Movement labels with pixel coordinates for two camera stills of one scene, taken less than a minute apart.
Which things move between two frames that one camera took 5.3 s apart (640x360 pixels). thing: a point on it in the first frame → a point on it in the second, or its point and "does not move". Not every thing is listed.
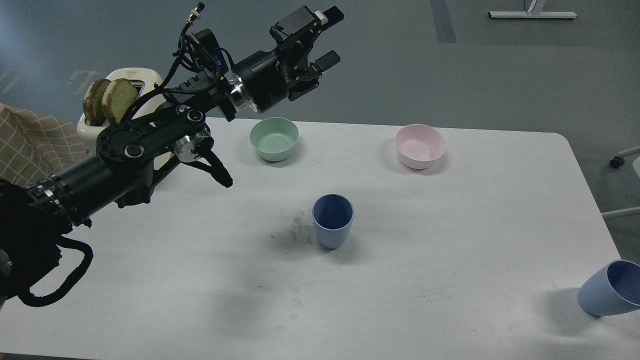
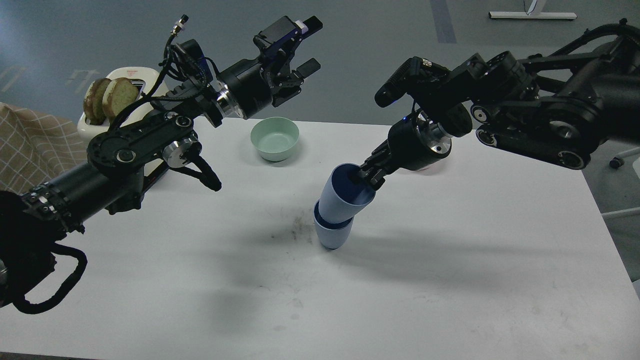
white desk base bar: [531, 14] does not move
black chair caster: [617, 162] does not move
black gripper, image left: [270, 76] → [249, 86]
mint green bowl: [274, 137] does not move
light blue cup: [614, 289] → [344, 192]
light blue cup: [333, 214] does not move
